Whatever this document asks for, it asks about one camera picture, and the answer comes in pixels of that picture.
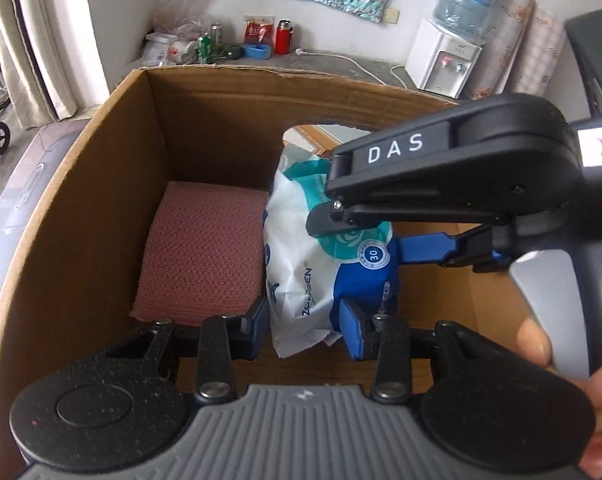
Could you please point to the floral wallpaper roll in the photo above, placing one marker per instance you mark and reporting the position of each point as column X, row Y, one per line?
column 506, row 45

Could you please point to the beige wall socket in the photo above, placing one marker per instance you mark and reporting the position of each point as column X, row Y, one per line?
column 391, row 16

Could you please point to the blue bowl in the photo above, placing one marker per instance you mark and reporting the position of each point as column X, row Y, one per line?
column 257, row 51

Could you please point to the pink knitted towel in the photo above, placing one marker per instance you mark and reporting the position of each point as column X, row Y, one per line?
column 201, row 250

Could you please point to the white and blue tissue pack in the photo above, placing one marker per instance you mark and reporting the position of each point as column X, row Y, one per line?
column 301, row 250

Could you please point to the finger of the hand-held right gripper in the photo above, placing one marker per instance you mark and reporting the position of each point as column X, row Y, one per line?
column 323, row 221
column 426, row 250

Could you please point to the white water dispenser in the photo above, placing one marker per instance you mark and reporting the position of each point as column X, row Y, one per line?
column 438, row 60

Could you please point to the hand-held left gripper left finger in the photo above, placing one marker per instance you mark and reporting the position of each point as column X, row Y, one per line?
column 257, row 321

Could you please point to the cardboard box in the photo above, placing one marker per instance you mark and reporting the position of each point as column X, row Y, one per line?
column 81, row 210

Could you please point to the silver green drink can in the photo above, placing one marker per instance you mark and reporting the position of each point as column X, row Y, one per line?
column 216, row 36

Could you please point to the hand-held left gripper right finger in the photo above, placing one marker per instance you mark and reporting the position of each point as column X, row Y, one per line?
column 353, row 331

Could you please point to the white printed plastic bag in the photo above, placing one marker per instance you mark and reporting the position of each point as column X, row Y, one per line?
column 168, row 50

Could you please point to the blue water jug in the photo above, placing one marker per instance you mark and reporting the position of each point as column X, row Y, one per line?
column 463, row 0

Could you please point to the clear plastic bag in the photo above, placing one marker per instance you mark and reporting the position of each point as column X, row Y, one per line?
column 181, row 5

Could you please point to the beige curtain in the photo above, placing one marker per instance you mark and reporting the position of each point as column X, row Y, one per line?
column 46, row 35

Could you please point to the red thermos flask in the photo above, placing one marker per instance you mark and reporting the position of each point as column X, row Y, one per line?
column 282, row 39

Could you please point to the red snack packet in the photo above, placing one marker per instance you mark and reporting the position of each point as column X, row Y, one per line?
column 257, row 29

